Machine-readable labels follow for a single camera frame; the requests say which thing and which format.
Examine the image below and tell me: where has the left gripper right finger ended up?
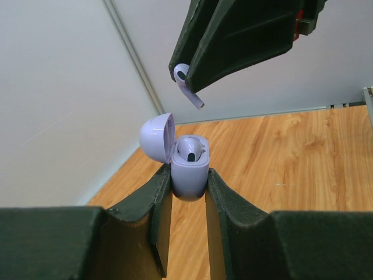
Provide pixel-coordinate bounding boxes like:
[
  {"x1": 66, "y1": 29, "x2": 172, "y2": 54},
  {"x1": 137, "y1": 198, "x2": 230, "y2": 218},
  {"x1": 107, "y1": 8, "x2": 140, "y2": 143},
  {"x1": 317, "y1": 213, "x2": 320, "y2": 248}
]
[{"x1": 205, "y1": 169, "x2": 372, "y2": 279}]

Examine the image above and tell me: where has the purple charging case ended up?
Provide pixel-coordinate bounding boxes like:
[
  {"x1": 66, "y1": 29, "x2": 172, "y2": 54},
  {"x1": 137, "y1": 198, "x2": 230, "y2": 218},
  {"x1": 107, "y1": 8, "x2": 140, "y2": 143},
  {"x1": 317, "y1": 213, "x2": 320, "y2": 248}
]
[{"x1": 139, "y1": 113, "x2": 210, "y2": 201}]

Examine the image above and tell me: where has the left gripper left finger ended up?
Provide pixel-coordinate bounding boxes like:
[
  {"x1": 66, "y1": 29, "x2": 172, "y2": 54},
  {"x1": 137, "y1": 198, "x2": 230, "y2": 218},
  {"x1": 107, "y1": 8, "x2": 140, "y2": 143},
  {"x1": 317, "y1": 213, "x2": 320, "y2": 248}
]
[{"x1": 1, "y1": 164, "x2": 173, "y2": 279}]

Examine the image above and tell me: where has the purple earbud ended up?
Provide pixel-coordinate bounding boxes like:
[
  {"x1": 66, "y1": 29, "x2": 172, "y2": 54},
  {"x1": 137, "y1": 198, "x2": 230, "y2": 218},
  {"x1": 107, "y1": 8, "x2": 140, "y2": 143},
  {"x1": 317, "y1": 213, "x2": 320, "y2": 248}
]
[
  {"x1": 173, "y1": 64, "x2": 205, "y2": 110},
  {"x1": 177, "y1": 136, "x2": 203, "y2": 162}
]

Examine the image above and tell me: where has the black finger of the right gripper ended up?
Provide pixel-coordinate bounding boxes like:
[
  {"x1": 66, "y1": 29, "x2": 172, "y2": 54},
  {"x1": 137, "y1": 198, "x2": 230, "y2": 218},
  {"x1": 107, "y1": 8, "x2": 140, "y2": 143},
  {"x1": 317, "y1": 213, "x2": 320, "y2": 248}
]
[{"x1": 168, "y1": 0, "x2": 217, "y2": 79}]

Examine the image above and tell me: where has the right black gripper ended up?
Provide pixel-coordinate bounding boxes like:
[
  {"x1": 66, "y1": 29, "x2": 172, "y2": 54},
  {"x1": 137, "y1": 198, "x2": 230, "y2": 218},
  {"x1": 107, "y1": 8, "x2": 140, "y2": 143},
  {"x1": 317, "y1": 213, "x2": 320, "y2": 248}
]
[{"x1": 186, "y1": 0, "x2": 325, "y2": 93}]

